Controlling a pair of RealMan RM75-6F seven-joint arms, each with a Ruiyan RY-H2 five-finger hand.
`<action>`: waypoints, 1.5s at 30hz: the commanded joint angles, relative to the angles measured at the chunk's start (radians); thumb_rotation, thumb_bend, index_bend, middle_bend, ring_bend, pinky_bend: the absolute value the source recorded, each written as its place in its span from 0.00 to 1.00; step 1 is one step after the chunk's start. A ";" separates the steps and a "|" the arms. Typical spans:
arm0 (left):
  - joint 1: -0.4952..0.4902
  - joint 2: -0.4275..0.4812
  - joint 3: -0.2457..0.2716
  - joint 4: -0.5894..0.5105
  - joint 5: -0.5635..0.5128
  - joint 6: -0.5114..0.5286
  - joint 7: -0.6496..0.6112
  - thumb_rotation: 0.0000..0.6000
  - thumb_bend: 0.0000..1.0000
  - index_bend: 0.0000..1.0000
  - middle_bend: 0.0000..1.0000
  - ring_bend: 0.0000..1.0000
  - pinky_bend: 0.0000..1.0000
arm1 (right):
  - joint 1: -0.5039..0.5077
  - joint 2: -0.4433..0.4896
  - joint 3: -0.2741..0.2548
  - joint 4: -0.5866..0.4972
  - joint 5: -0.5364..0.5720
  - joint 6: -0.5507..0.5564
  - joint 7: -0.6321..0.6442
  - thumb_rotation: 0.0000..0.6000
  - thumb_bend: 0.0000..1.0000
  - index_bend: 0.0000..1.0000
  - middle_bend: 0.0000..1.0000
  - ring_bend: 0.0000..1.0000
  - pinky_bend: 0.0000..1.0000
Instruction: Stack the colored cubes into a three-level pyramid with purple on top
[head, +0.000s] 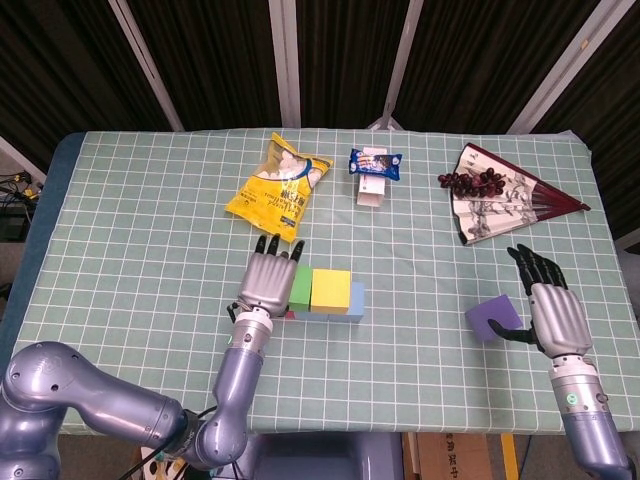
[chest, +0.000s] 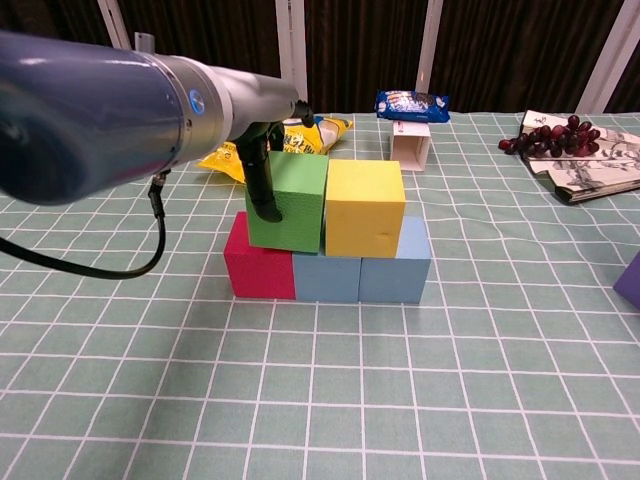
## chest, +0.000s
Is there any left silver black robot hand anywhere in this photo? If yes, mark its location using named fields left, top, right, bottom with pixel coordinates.
left=209, top=64, right=316, bottom=224

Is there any green foam cube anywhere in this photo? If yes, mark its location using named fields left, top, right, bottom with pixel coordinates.
left=244, top=150, right=330, bottom=254

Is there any yellow foam cube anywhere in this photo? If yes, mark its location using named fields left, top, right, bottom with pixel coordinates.
left=324, top=159, right=406, bottom=259

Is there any pink foam cube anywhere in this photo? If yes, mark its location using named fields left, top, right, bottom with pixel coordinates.
left=223, top=210, right=297, bottom=301

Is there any light blue foam cube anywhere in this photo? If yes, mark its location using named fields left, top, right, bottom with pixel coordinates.
left=358, top=215, right=433, bottom=305
left=291, top=251, right=362, bottom=303

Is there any purple foam cube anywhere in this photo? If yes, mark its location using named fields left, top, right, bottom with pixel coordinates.
left=613, top=249, right=640, bottom=310

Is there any yellow snack bag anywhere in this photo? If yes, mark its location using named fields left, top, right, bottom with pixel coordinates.
left=194, top=113, right=354, bottom=185

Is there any blue cookie packet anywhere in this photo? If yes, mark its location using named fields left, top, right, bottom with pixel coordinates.
left=374, top=89, right=451, bottom=124

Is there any white open cardboard box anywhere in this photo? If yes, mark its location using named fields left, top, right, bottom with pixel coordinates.
left=389, top=119, right=432, bottom=173

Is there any dark red grape bunch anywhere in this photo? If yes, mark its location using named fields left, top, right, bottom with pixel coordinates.
left=498, top=114, right=601, bottom=159

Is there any green checkered tablecloth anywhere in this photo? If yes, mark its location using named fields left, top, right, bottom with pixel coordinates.
left=0, top=110, right=640, bottom=480

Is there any painted paper folding fan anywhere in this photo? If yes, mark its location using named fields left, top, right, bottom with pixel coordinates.
left=519, top=109, right=640, bottom=204

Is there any white metal frame post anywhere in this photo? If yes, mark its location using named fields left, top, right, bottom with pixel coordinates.
left=416, top=0, right=445, bottom=96
left=97, top=0, right=131, bottom=51
left=577, top=0, right=640, bottom=114
left=275, top=0, right=310, bottom=115

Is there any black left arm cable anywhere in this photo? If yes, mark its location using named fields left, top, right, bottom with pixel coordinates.
left=0, top=169, right=174, bottom=281

